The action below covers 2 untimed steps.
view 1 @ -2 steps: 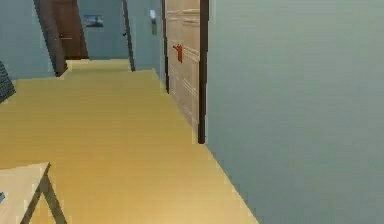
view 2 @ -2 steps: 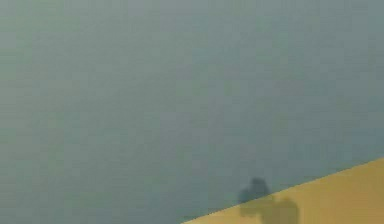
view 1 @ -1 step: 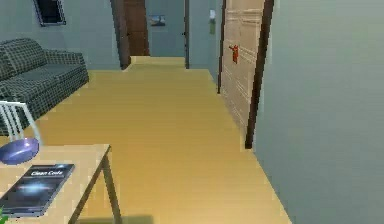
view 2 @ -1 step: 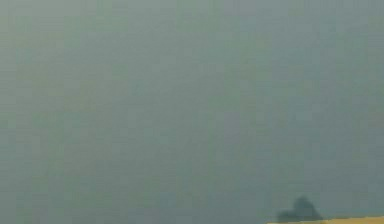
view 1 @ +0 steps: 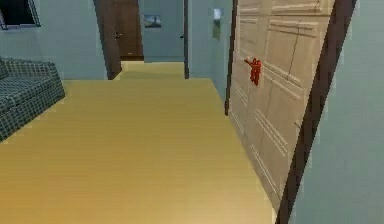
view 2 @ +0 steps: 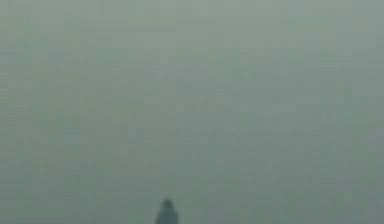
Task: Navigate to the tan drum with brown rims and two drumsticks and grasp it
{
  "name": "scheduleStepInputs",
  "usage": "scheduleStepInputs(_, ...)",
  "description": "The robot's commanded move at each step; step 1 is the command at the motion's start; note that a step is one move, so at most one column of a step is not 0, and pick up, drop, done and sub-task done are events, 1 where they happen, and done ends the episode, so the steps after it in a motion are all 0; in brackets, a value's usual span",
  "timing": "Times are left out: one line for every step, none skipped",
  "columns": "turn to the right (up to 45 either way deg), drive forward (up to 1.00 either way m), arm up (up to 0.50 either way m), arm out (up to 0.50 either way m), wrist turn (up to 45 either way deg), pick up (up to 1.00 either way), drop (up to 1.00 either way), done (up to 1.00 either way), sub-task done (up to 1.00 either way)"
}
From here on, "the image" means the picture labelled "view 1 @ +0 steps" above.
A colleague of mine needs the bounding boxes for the blue framed wall picture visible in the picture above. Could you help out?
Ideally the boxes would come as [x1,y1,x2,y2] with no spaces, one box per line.
[143,14,162,29]

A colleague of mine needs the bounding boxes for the red door handle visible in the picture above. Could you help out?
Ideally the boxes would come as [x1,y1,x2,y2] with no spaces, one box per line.
[243,57,263,87]

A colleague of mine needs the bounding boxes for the dark brown room door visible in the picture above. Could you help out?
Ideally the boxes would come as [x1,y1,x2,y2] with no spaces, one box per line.
[113,0,145,62]

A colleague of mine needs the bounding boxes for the beige panelled room door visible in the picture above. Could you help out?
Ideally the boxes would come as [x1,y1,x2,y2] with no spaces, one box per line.
[228,0,336,213]

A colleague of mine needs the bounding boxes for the green checked sofa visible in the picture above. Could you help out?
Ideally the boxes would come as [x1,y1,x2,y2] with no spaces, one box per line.
[0,56,66,143]

